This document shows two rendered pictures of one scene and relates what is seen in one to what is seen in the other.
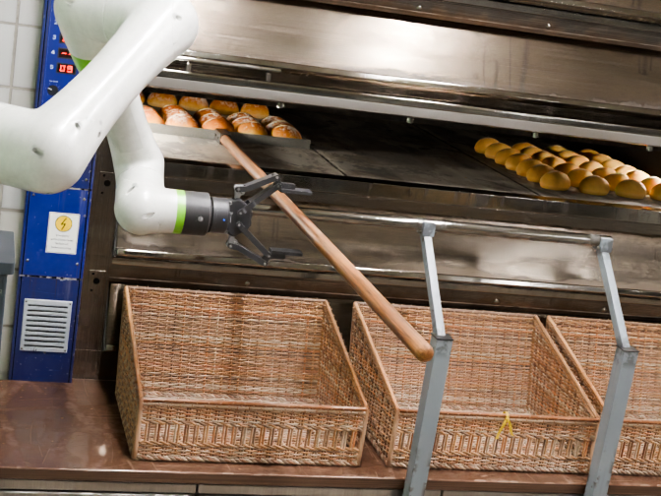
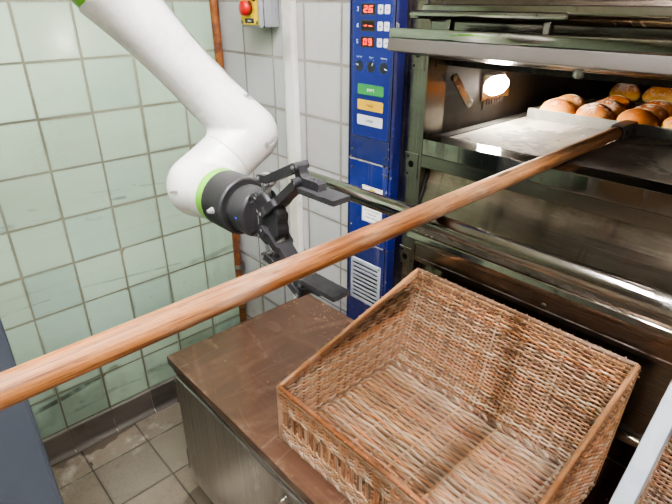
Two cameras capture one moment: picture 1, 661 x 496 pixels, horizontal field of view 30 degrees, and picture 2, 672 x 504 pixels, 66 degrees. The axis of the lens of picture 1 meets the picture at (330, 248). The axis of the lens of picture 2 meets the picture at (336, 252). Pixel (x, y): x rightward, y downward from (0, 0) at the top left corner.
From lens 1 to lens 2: 240 cm
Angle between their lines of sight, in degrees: 61
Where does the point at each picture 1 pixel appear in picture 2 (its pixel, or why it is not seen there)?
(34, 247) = (355, 213)
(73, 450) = (263, 398)
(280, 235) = (589, 260)
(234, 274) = (528, 290)
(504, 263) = not seen: outside the picture
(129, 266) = (429, 250)
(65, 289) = (375, 256)
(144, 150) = (206, 114)
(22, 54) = (346, 31)
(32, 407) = (313, 345)
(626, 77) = not seen: outside the picture
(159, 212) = (182, 192)
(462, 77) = not seen: outside the picture
